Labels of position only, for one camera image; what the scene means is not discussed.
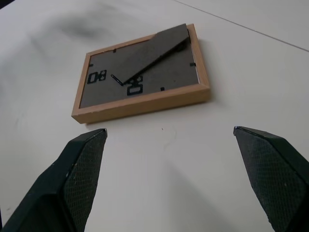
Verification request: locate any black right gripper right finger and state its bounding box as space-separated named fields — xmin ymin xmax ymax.
xmin=233 ymin=125 xmax=309 ymax=232

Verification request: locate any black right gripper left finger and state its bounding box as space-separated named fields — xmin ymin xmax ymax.
xmin=0 ymin=128 xmax=108 ymax=232

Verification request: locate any wooden picture frame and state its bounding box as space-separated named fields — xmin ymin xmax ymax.
xmin=71 ymin=23 xmax=210 ymax=125

